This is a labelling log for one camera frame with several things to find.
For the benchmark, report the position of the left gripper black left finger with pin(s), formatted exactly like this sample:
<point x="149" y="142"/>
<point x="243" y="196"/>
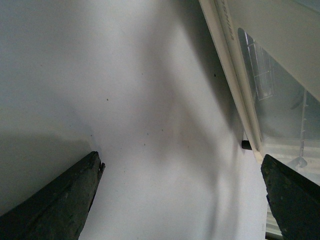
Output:
<point x="60" y="209"/>

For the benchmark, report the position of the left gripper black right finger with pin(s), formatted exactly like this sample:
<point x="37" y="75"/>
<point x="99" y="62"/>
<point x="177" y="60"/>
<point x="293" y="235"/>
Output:
<point x="294" y="200"/>

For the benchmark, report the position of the cream toaster oven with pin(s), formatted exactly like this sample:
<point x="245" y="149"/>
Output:
<point x="270" y="54"/>

